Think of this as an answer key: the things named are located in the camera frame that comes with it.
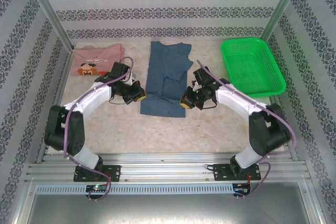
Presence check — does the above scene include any blue t-shirt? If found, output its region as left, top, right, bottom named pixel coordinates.
left=140, top=40, right=194, bottom=119

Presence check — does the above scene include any pink t-shirt with pixel print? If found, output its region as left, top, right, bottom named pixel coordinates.
left=70, top=43, right=126, bottom=77

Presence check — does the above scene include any grey metal panel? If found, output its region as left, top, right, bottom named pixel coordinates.
left=15, top=194, right=322, bottom=224

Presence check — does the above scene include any aluminium corner post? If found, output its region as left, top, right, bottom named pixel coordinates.
left=20, top=0, right=74, bottom=50
left=260, top=0, right=307, bottom=42

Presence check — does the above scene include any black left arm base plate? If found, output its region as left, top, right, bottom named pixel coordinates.
left=73, top=165, right=122, bottom=183

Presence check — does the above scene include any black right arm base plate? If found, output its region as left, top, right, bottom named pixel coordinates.
left=213, top=163, right=261, bottom=182

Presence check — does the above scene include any aluminium side rail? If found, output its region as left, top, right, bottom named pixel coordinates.
left=262, top=39, right=299, bottom=163
left=35, top=47, right=76, bottom=164

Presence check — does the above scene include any green plastic basket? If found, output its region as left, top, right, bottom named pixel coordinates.
left=219, top=37, right=287, bottom=99

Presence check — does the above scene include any small circuit board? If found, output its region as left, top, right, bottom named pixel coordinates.
left=85, top=184, right=109, bottom=193
left=233, top=183, right=252, bottom=196

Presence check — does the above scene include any aluminium rail frame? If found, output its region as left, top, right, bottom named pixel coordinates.
left=25, top=152, right=313, bottom=184

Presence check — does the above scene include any slotted grey cable duct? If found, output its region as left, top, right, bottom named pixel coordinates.
left=35, top=183, right=234, bottom=195

